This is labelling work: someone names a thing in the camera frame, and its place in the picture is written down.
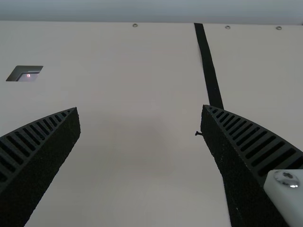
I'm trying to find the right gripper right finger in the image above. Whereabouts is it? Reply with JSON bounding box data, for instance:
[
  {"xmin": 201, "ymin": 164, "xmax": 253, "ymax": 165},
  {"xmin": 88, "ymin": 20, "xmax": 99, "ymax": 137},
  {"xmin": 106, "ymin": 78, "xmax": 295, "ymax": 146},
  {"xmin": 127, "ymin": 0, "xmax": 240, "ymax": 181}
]
[{"xmin": 200, "ymin": 104, "xmax": 303, "ymax": 227}]

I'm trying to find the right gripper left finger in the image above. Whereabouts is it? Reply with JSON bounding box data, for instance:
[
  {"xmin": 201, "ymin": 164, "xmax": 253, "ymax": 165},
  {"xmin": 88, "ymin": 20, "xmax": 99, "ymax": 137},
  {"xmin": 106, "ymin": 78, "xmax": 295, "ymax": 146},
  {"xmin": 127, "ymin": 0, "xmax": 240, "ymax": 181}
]
[{"xmin": 0, "ymin": 106, "xmax": 81, "ymax": 227}]

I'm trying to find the black strip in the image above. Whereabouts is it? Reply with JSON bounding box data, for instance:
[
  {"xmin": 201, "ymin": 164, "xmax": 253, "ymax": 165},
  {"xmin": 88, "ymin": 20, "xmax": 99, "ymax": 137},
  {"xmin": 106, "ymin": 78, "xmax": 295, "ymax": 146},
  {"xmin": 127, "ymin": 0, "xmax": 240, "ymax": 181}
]
[{"xmin": 194, "ymin": 22, "xmax": 224, "ymax": 111}]

